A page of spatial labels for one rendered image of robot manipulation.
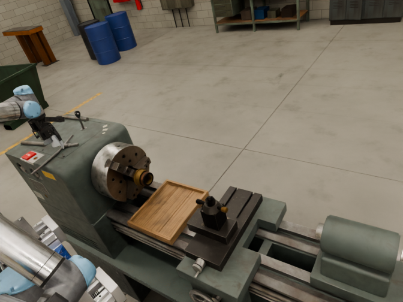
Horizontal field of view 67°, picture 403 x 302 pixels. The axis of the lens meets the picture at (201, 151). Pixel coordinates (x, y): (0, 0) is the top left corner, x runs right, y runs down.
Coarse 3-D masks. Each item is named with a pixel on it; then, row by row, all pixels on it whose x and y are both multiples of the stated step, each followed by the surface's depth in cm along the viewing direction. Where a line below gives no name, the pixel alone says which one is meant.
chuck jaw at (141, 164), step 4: (144, 156) 172; (140, 160) 170; (144, 160) 169; (148, 160) 171; (136, 164) 168; (140, 164) 167; (144, 164) 166; (148, 164) 171; (132, 168) 168; (136, 168) 165; (144, 168) 163
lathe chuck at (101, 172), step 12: (120, 144) 164; (108, 156) 156; (120, 156) 158; (132, 156) 165; (96, 168) 157; (108, 168) 153; (96, 180) 158; (108, 180) 154; (120, 180) 161; (108, 192) 157; (120, 192) 163
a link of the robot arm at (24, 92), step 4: (16, 88) 142; (20, 88) 141; (24, 88) 140; (28, 88) 142; (16, 92) 140; (20, 92) 140; (24, 92) 140; (28, 92) 142; (32, 92) 144; (20, 96) 140; (24, 96) 141; (28, 96) 142; (32, 96) 144; (24, 100) 140; (28, 100) 142; (32, 100) 144; (36, 100) 146
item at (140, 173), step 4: (140, 168) 160; (136, 172) 158; (140, 172) 158; (144, 172) 158; (148, 172) 158; (136, 176) 157; (140, 176) 157; (144, 176) 155; (148, 176) 161; (152, 176) 160; (136, 180) 158; (140, 180) 157; (144, 180) 155; (148, 180) 161; (152, 180) 161; (136, 184) 159; (140, 184) 158; (144, 184) 156; (148, 184) 158
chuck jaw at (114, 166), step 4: (108, 160) 156; (108, 164) 154; (112, 164) 155; (116, 164) 154; (120, 164) 154; (112, 168) 154; (116, 168) 153; (120, 168) 155; (124, 168) 156; (128, 168) 156; (120, 172) 156; (124, 172) 155; (128, 172) 157; (132, 172) 157; (132, 176) 157
